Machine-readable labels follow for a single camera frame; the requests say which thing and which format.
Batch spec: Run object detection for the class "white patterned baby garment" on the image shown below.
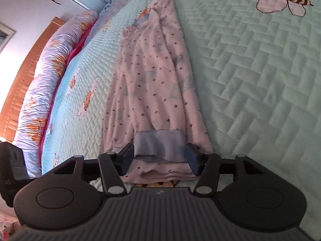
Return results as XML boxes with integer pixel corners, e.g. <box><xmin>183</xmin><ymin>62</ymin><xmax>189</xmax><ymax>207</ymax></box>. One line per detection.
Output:
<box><xmin>101</xmin><ymin>0</ymin><xmax>213</xmax><ymax>184</ymax></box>

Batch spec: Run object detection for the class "wooden headboard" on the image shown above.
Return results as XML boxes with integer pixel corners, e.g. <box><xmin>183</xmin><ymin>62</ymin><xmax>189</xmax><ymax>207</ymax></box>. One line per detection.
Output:
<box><xmin>1</xmin><ymin>17</ymin><xmax>65</xmax><ymax>142</ymax></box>

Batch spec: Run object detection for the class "mint green bee quilt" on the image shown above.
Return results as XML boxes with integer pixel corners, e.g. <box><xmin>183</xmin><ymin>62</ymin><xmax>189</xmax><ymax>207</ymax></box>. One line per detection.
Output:
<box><xmin>41</xmin><ymin>0</ymin><xmax>320</xmax><ymax>240</ymax></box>

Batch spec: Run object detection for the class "floral long pillow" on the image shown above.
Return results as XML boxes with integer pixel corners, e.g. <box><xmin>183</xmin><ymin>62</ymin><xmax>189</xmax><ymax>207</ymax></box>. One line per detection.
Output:
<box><xmin>12</xmin><ymin>10</ymin><xmax>98</xmax><ymax>177</ymax></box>

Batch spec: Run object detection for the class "framed wall picture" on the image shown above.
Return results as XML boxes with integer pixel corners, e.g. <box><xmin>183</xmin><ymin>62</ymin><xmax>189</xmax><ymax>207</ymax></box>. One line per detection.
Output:
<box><xmin>0</xmin><ymin>23</ymin><xmax>16</xmax><ymax>52</ymax></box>

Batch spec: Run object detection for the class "magenta bed sheet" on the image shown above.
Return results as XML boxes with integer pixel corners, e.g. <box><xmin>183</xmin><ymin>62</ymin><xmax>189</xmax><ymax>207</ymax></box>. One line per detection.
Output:
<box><xmin>39</xmin><ymin>21</ymin><xmax>95</xmax><ymax>165</ymax></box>

